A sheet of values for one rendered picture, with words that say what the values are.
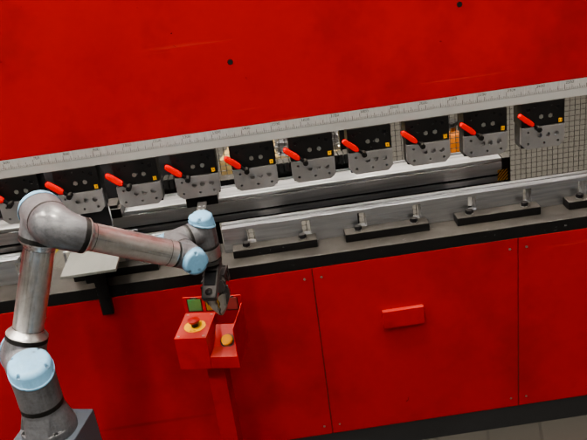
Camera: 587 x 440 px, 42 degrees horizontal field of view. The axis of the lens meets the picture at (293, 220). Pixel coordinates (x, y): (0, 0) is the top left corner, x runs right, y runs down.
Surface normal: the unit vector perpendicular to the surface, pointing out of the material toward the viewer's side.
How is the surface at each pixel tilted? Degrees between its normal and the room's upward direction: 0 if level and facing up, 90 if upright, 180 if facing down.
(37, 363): 7
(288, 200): 90
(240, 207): 90
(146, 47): 90
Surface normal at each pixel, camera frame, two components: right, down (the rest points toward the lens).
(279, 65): 0.07, 0.40
